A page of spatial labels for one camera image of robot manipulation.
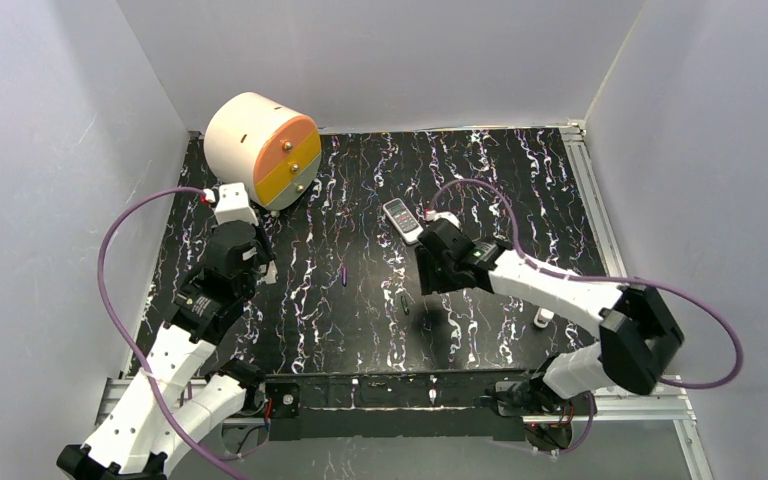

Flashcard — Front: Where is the white remote with buttons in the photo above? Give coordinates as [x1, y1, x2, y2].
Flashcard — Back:
[382, 198, 423, 245]

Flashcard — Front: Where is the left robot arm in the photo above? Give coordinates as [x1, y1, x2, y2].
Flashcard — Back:
[57, 221, 273, 479]

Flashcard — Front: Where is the round three-colour drawer box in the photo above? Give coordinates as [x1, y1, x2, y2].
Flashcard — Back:
[203, 92, 322, 211]

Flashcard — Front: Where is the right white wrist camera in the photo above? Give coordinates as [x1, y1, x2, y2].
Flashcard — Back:
[424, 209, 461, 229]

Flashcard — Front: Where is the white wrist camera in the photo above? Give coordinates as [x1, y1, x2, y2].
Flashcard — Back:
[202, 182, 260, 227]
[424, 209, 461, 229]

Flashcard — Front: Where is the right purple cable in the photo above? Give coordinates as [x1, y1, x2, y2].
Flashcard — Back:
[428, 178, 745, 391]

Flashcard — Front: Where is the purple cable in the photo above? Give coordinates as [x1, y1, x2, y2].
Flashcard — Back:
[97, 186, 253, 480]
[428, 178, 745, 391]

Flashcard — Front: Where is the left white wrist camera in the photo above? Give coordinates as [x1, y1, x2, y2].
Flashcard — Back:
[202, 182, 260, 227]

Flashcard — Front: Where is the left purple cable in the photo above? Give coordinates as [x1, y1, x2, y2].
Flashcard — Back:
[97, 186, 253, 480]

